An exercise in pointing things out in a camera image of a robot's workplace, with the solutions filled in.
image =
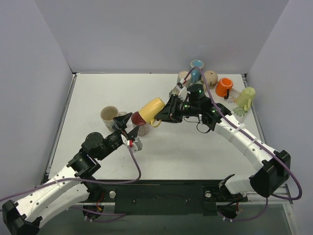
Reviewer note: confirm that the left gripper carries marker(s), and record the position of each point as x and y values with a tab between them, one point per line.
123	132

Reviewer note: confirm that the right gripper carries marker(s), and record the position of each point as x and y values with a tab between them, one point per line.
174	110

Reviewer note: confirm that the pink patterned mug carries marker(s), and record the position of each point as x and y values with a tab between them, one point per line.
137	120

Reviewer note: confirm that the yellow mug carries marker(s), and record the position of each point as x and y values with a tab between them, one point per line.
150	110

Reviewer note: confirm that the beige speckled mug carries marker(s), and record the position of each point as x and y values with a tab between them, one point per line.
107	115

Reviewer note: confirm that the tall floral beige mug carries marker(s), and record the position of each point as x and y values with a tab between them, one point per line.
182	81

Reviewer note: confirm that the orange mug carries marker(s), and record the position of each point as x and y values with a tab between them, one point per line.
224	87

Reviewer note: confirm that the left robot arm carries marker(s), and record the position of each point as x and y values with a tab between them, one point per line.
73	184

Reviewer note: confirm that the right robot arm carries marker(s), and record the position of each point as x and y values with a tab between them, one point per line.
272	167

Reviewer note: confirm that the blue mug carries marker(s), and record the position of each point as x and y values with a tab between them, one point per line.
196	74

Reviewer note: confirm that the round beige mug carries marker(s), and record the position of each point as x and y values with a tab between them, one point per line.
211	78

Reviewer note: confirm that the pale green mug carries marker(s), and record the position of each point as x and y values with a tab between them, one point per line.
245	98

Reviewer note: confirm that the floral serving tray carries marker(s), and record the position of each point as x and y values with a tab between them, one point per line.
240	113

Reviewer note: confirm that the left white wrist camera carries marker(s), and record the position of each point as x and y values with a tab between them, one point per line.
135	144

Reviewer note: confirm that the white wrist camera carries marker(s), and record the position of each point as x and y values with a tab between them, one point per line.
182	91
135	144

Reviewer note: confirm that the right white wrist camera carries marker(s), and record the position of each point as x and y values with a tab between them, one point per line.
182	91

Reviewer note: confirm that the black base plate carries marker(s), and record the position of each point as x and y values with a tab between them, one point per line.
164	197

